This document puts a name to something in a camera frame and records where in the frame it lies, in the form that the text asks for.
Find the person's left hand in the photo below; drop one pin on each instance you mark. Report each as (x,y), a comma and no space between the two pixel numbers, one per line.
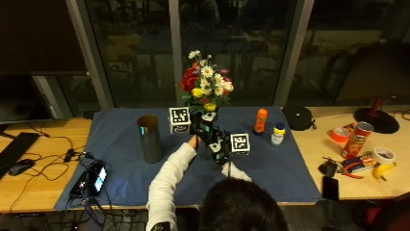
(197,128)

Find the person's right hand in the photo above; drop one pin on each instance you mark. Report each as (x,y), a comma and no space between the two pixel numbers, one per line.
(217,146)

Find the colourful flower bouquet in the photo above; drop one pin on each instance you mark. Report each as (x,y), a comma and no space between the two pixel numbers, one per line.
(205,80)

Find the white marker cube right glove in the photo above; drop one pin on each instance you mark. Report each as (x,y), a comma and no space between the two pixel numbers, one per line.
(239,143)

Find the white marker cube glove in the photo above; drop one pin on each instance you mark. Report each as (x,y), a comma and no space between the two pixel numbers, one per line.
(179,120)
(239,143)

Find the white marker cube left glove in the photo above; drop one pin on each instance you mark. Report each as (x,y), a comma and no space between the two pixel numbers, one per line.
(179,120)

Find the orange glue stick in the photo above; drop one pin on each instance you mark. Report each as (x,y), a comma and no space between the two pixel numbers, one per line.
(259,120)

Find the dark cylinder vase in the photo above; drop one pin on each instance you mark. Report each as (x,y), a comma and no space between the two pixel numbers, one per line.
(150,141)

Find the small white bottle blue cap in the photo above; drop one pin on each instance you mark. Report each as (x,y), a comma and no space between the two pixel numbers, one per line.
(276,134)

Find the black round pouch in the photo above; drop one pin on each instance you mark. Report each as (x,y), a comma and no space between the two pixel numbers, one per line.
(296,118)

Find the blue table cloth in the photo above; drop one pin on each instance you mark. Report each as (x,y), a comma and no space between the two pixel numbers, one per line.
(123,150)

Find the small black pouch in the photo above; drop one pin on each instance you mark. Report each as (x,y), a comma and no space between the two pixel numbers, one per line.
(327,168)

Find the orange tape roll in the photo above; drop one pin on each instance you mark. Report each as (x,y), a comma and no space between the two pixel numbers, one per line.
(339,135)

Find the black device with lit screen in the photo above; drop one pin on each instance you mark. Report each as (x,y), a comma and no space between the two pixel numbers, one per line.
(97,178)

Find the black smartphone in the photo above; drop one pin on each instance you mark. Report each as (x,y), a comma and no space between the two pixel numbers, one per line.
(330,188)

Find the red chips can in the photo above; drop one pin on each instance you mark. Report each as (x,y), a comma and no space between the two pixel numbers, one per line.
(356,141)

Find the colourful small box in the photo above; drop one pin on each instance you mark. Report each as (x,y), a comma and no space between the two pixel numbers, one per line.
(356,163)

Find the black flat device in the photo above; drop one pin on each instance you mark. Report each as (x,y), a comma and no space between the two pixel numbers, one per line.
(78,185)

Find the black round monitor stand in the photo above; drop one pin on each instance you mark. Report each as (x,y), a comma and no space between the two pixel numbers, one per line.
(378,120)

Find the white tape roll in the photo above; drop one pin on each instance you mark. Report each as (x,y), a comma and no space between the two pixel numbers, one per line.
(383,155)

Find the yellow banana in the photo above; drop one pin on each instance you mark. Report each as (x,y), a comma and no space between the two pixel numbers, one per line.
(380,171)

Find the black monitor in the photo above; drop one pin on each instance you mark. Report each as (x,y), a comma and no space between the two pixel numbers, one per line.
(22,97)

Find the black keyboard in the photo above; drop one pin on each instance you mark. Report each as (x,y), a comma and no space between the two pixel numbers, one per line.
(16,150)

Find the black computer mouse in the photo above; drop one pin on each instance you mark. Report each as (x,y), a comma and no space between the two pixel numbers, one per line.
(20,166)

